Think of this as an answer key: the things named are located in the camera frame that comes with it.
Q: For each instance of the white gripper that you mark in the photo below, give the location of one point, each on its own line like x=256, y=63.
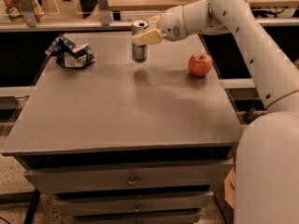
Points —
x=172, y=26

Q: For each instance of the redbull can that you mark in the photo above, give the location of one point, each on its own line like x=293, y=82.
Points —
x=139, y=53

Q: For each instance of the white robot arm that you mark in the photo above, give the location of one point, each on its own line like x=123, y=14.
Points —
x=267, y=158

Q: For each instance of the crumpled blue chip bag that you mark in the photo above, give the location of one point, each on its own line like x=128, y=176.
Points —
x=70, y=55

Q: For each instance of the red apple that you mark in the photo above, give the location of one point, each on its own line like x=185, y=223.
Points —
x=200, y=64

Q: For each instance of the grey drawer cabinet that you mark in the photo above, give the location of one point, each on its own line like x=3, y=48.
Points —
x=84, y=132

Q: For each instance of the top drawer knob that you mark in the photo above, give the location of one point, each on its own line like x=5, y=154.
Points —
x=131, y=181

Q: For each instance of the cardboard box of snacks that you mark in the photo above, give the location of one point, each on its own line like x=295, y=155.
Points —
x=229, y=188

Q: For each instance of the grey metal post middle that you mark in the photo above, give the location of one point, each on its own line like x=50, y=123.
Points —
x=103, y=12

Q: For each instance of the grey metal post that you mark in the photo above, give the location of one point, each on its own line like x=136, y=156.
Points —
x=28, y=13
x=103, y=12

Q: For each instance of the grey metal post left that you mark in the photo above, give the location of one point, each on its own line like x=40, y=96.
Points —
x=28, y=13

